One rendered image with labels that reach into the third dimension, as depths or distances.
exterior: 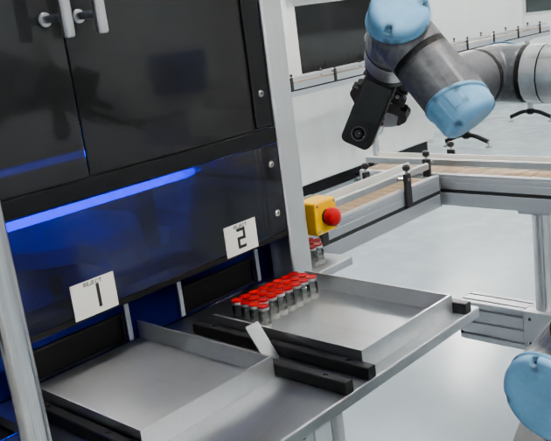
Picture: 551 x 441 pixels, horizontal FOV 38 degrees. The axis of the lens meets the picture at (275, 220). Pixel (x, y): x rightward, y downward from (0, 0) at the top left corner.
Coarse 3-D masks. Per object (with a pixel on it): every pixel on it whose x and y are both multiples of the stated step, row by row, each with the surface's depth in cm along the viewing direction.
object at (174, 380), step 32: (128, 352) 143; (160, 352) 141; (192, 352) 139; (224, 352) 133; (256, 352) 127; (64, 384) 133; (96, 384) 131; (128, 384) 130; (160, 384) 128; (192, 384) 127; (224, 384) 118; (256, 384) 123; (96, 416) 114; (128, 416) 119; (160, 416) 117; (192, 416) 114
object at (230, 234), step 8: (240, 224) 154; (248, 224) 156; (224, 232) 151; (232, 232) 153; (240, 232) 154; (248, 232) 156; (256, 232) 158; (232, 240) 153; (248, 240) 156; (256, 240) 158; (232, 248) 153; (240, 248) 155; (248, 248) 156; (232, 256) 153
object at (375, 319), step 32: (320, 288) 162; (352, 288) 156; (384, 288) 150; (224, 320) 144; (288, 320) 148; (320, 320) 146; (352, 320) 144; (384, 320) 142; (416, 320) 133; (352, 352) 124; (384, 352) 127
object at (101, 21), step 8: (96, 0) 120; (96, 8) 121; (104, 8) 121; (80, 16) 124; (88, 16) 123; (96, 16) 121; (104, 16) 121; (96, 24) 121; (104, 24) 121; (104, 32) 122
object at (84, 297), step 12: (96, 276) 131; (108, 276) 133; (72, 288) 128; (84, 288) 130; (108, 288) 133; (72, 300) 128; (84, 300) 130; (96, 300) 131; (108, 300) 133; (84, 312) 130; (96, 312) 132
